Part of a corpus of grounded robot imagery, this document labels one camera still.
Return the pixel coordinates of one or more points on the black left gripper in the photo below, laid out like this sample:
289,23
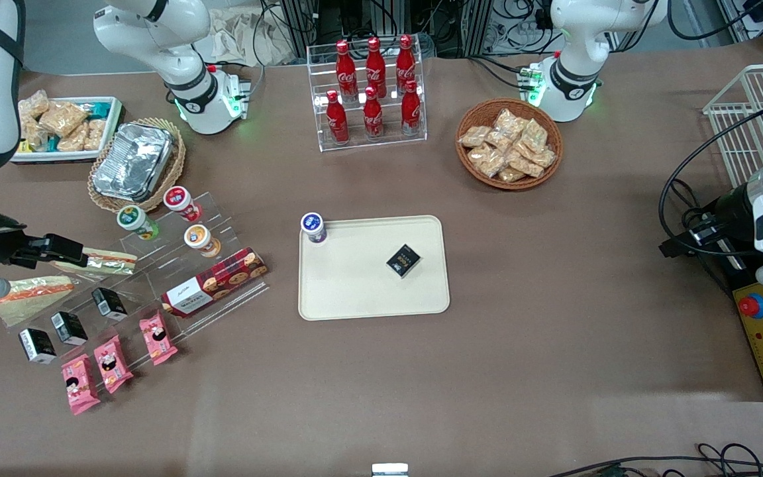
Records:
730,210

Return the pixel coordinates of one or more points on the triangle sandwich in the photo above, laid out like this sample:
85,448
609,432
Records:
106,264
30,301

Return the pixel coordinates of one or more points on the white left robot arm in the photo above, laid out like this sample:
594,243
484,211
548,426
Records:
573,40

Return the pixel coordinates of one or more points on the beige plastic tray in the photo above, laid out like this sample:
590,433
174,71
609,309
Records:
348,252

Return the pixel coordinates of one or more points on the small black white-label box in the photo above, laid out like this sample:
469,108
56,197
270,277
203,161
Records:
110,303
37,346
69,328

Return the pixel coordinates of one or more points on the green-lid yogurt cup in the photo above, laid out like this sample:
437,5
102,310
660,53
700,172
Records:
131,217

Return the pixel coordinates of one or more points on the white rectangular bin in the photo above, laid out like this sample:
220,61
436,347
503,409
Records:
57,157

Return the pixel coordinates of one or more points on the yellow snack pack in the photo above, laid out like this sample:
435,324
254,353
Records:
24,146

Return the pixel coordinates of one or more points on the clear bag of crackers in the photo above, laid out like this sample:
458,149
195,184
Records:
33,136
34,105
95,132
62,118
73,140

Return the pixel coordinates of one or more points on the aluminium foil container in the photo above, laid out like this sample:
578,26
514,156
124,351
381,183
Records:
133,162

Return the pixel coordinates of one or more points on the pink snack pack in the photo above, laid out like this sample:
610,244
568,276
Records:
80,384
113,363
157,338

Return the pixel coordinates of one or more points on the red-lid yogurt cup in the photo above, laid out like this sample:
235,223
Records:
178,199

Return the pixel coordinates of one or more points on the oval wicker basket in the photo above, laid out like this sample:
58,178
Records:
173,172

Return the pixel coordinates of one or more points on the orange-lid yogurt cup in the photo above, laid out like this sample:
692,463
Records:
197,236

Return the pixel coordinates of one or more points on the teal snack pack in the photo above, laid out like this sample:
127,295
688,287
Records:
95,107

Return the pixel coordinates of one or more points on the clear bag of biscuits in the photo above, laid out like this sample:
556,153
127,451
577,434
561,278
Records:
474,137
544,158
487,160
511,175
525,165
508,122
499,140
534,136

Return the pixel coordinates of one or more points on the clear acrylic stepped stand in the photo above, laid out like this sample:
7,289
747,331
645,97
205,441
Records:
222,225

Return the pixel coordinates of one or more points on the red plaid cookie box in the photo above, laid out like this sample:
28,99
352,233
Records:
222,278

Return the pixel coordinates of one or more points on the round wicker basket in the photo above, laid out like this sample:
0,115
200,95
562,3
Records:
487,109

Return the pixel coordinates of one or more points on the blue-lid yogurt cup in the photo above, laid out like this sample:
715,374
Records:
313,225

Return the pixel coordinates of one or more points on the beige crumpled cloth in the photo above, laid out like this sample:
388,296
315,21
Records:
236,36

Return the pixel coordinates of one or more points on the small black gold-print box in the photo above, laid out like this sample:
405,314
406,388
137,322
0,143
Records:
403,260

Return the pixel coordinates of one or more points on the red cola bottle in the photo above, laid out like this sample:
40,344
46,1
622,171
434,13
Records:
346,66
373,116
410,109
336,120
375,63
405,61

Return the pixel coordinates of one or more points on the clear acrylic bottle rack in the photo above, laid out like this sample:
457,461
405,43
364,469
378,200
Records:
318,73

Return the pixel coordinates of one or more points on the small white device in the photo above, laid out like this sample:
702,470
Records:
389,470

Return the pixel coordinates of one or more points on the aluminium frame rack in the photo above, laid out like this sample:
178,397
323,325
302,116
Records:
295,20

